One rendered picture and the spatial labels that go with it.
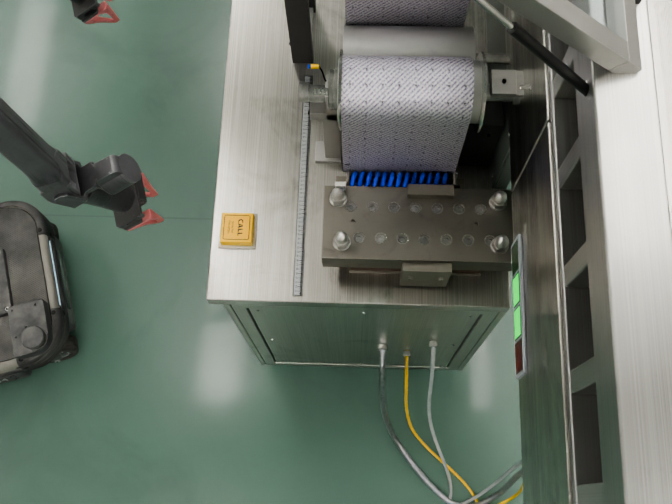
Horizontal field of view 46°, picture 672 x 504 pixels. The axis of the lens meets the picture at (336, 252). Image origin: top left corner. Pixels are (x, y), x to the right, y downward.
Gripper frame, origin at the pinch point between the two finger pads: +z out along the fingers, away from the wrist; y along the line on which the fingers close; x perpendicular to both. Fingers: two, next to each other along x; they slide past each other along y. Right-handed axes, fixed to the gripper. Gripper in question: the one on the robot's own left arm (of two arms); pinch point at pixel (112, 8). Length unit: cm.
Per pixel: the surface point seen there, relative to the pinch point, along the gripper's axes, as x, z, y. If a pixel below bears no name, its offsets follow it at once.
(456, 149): -57, 22, -58
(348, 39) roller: -49, 6, -34
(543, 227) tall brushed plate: -71, 2, -85
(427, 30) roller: -62, 14, -36
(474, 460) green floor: -4, 122, -114
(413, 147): -51, 18, -56
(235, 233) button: -6, 17, -55
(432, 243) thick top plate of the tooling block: -45, 27, -72
